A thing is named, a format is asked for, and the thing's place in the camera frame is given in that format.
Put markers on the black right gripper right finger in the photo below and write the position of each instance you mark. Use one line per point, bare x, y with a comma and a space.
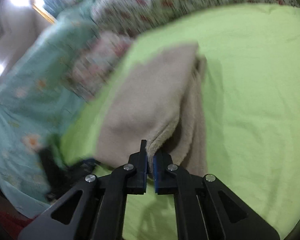
205, 208

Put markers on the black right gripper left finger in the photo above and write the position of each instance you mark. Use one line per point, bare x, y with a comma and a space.
94, 208

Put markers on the beige knitted sweater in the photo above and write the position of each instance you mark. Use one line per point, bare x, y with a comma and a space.
160, 102

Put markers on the red sweater left forearm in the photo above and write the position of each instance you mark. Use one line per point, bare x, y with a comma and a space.
11, 220

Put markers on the teal floral pillow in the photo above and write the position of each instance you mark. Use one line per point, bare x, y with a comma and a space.
35, 105

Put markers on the pink floral ruffled cushion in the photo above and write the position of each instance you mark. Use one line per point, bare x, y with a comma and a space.
92, 69

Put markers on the light green bed sheet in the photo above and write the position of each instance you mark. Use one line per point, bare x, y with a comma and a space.
251, 100

